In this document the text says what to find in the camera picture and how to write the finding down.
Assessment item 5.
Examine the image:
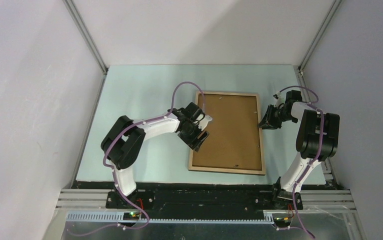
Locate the wooden picture frame with glass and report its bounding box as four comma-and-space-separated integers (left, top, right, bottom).
188, 91, 267, 176

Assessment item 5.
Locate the aluminium front rail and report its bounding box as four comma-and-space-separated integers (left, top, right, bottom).
56, 189, 356, 213

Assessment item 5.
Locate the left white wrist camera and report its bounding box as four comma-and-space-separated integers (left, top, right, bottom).
197, 113, 213, 131

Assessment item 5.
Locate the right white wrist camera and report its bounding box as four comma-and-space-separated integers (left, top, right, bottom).
273, 92, 285, 109

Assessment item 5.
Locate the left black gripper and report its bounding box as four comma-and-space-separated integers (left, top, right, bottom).
178, 121, 209, 152

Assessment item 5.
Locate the aluminium corner post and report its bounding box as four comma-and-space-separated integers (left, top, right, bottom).
298, 0, 343, 72
62, 0, 109, 75

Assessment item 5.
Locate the grey slotted cable duct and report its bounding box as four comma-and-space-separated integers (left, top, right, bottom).
66, 211, 274, 224

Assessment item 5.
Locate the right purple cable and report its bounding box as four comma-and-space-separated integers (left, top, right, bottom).
276, 85, 326, 240

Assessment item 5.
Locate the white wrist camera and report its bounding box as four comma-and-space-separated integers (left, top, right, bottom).
273, 92, 285, 109
197, 113, 213, 131

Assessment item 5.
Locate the left aluminium corner post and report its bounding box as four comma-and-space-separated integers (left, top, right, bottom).
62, 0, 109, 75

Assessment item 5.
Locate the brown cardboard backing board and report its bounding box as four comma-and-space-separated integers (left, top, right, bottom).
192, 94, 263, 172

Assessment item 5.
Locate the right aluminium corner post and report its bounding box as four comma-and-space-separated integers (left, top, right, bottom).
298, 0, 343, 72

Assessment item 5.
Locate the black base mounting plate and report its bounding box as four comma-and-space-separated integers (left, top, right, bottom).
105, 189, 303, 220

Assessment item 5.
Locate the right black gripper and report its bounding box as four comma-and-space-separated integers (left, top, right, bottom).
258, 104, 296, 130

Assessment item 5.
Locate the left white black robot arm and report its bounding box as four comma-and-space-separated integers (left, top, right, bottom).
100, 102, 213, 209

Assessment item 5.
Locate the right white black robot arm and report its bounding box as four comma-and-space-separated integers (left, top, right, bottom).
258, 90, 340, 209

